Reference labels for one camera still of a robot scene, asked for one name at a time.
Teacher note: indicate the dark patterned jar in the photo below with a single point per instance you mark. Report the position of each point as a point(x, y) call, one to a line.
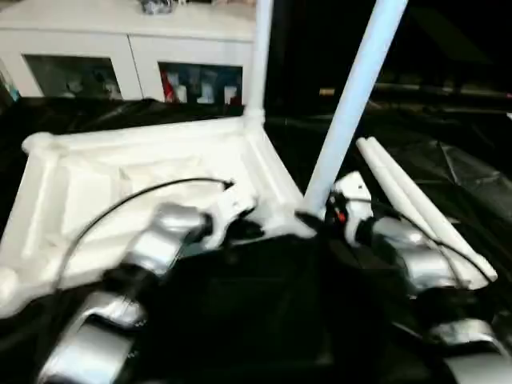
point(158, 6)

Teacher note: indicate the small white label sticker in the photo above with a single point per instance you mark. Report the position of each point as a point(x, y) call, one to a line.
point(326, 92)

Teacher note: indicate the white plastic table top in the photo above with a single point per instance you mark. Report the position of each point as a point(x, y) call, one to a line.
point(100, 176)

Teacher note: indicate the small white cup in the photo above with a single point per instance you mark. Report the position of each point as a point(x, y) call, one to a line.
point(230, 94)

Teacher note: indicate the white cabinet with glass doors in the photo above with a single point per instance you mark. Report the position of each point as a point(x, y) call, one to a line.
point(80, 40)

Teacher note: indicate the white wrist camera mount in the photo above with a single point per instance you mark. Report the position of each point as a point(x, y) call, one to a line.
point(232, 206)
point(354, 192)

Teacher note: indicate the white plastic table leg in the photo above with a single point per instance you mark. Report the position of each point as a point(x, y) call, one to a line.
point(388, 184)
point(356, 100)
point(259, 60)
point(432, 212)

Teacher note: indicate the red bottle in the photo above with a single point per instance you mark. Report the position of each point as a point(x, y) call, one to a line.
point(169, 88)

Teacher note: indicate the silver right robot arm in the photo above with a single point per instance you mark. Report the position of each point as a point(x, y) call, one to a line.
point(420, 264)

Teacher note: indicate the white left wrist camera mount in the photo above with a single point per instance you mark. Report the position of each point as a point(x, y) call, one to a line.
point(232, 206)

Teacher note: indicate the black plastic mat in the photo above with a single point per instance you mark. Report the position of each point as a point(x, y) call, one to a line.
point(260, 312)

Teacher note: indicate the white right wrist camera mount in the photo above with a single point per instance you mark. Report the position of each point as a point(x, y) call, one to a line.
point(354, 192)

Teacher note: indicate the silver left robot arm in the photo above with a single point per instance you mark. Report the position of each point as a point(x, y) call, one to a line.
point(160, 244)

